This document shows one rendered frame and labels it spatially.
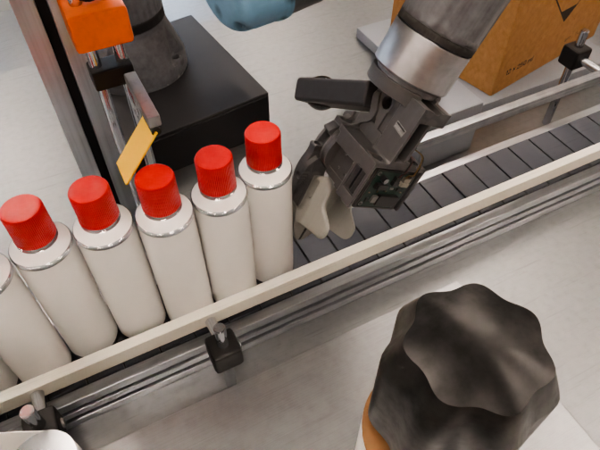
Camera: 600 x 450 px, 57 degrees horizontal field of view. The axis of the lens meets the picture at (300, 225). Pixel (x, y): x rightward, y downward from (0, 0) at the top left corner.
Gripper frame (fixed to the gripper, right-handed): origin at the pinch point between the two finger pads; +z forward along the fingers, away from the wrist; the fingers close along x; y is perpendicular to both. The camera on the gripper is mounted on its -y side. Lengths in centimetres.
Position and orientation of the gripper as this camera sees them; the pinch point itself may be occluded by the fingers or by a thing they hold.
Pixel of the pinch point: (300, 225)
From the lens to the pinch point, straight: 61.7
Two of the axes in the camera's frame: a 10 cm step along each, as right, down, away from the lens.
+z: -4.4, 7.4, 5.1
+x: 7.7, 0.2, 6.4
